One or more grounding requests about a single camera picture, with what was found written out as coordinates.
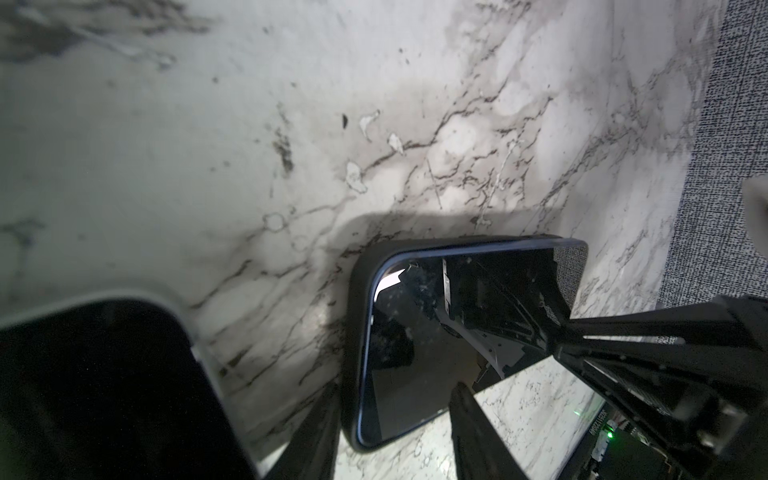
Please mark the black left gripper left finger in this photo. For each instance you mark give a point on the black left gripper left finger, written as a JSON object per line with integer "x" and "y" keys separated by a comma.
{"x": 312, "y": 451}

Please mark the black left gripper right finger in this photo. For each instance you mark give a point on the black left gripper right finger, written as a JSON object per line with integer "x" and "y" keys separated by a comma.
{"x": 479, "y": 452}

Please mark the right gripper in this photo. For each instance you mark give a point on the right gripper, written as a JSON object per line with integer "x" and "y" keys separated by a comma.
{"x": 712, "y": 421}

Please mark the blue phone black screen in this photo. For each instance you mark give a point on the blue phone black screen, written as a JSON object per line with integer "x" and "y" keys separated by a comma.
{"x": 444, "y": 336}

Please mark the black phone upright centre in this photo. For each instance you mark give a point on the black phone upright centre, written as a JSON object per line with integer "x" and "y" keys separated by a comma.
{"x": 111, "y": 387}

